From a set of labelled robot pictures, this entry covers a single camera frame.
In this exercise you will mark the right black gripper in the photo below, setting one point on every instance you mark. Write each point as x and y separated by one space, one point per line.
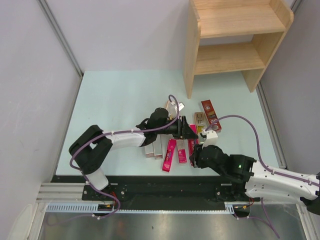
198 162

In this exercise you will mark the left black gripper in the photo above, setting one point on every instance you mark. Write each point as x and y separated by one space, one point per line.
183 131

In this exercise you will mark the pink toothpaste box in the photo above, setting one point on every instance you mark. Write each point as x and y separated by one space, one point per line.
181 150
192 143
167 163

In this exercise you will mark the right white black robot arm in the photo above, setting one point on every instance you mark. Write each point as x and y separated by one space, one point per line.
258 181

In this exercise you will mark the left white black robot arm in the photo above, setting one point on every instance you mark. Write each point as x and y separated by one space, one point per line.
91 149

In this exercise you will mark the wooden two-tier shelf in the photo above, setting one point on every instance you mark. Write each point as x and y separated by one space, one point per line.
233 36

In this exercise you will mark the gold R&O toothpaste box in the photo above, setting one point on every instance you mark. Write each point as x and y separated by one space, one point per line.
201 124

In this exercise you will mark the orange toothpaste box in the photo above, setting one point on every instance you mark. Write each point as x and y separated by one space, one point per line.
170 107

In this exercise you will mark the right silver toothpaste box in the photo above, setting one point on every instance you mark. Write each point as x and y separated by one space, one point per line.
157 148

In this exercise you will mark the silver toothpaste box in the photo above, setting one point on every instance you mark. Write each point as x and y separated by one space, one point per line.
149 151
157 148

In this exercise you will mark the red 3D toothpaste box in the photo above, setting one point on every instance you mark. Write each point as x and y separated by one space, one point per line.
211 115

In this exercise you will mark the left silver toothpaste box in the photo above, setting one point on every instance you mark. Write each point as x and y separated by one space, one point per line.
149 151

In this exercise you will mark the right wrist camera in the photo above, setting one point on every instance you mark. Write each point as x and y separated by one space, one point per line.
210 138

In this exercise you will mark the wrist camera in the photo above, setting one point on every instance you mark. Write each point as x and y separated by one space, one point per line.
210 138
179 107

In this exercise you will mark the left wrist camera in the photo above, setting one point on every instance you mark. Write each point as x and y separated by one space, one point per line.
179 107

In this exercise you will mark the white slotted cable duct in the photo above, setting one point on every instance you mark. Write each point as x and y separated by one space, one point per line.
106 208

